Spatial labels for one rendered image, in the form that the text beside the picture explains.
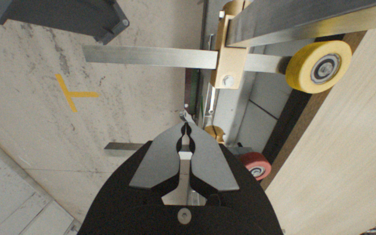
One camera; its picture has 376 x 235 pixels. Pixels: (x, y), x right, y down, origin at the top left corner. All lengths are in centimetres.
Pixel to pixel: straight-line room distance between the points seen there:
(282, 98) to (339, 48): 18
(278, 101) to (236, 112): 20
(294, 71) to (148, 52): 26
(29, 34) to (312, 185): 200
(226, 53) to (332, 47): 15
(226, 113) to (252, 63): 33
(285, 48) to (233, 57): 25
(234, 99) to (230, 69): 31
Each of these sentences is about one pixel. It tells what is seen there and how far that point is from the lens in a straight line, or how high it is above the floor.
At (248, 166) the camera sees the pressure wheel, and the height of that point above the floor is 91.
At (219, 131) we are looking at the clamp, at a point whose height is 85.
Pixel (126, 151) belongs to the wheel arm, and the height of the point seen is 86.
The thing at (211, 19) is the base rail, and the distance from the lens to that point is 41.
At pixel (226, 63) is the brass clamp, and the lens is 24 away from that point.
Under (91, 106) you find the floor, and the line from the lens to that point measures 156.
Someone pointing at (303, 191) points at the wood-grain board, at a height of 90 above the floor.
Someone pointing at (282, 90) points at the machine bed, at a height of 77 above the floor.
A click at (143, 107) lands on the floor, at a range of 127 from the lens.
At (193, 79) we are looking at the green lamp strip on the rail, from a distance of 40.
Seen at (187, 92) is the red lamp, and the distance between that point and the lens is 40.
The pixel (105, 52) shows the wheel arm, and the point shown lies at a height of 86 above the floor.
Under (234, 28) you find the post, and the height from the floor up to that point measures 90.
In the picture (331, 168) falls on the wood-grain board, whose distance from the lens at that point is 51.
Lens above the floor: 109
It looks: 62 degrees down
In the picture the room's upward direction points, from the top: 180 degrees clockwise
